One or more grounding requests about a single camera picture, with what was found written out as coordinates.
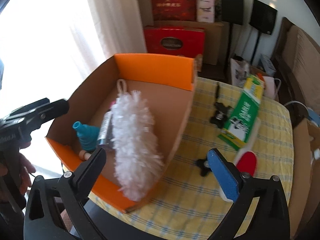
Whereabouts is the white fluffy duster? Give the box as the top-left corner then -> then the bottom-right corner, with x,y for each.
72,78 -> 164,202

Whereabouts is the yellow checkered tablecloth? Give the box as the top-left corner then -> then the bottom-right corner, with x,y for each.
89,77 -> 294,239

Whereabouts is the brown sofa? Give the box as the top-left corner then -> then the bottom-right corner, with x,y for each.
271,17 -> 319,123

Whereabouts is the box of clutter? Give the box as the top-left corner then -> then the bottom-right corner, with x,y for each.
230,59 -> 281,101

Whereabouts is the person's left hand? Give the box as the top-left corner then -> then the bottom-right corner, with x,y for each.
1,141 -> 36,203

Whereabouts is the red gift bag chinese text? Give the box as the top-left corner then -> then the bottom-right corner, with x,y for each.
151,0 -> 196,21

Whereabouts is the right black speaker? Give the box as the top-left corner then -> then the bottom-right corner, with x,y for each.
249,0 -> 278,64

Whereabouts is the clear bottle pink cap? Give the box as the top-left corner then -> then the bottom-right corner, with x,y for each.
97,101 -> 116,152

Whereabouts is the red white lint brush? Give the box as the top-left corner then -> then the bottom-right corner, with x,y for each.
233,118 -> 261,176

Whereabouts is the small cork stopper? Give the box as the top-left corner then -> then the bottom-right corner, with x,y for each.
78,150 -> 92,161

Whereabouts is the black strap with mount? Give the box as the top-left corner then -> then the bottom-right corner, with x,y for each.
209,81 -> 233,130

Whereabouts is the brown cardboard box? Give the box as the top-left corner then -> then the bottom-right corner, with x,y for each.
289,119 -> 319,239

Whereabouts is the white curtain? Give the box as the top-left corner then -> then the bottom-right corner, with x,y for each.
86,0 -> 146,69

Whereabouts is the red collection gift box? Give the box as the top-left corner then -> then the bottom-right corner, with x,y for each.
144,26 -> 205,59

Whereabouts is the black knob screw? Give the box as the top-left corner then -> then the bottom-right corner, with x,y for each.
196,157 -> 212,177

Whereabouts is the white cable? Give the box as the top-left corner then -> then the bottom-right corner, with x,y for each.
283,100 -> 311,120

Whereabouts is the orange cardboard box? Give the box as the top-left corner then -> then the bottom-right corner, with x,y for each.
46,53 -> 196,213

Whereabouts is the black speaker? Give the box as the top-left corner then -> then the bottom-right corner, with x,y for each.
220,0 -> 245,67
249,0 -> 278,64

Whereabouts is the white pink small box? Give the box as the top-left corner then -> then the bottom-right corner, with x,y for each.
196,0 -> 215,23

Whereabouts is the left black speaker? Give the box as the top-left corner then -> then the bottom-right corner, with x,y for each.
220,0 -> 245,67

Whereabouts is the clear plastic bottle white cap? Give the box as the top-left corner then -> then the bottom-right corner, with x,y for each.
311,148 -> 320,164

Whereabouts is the green Darlie toothpaste box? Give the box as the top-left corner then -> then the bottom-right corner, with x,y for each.
218,75 -> 265,150

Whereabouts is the large brown carton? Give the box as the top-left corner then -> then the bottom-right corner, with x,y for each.
154,21 -> 229,65

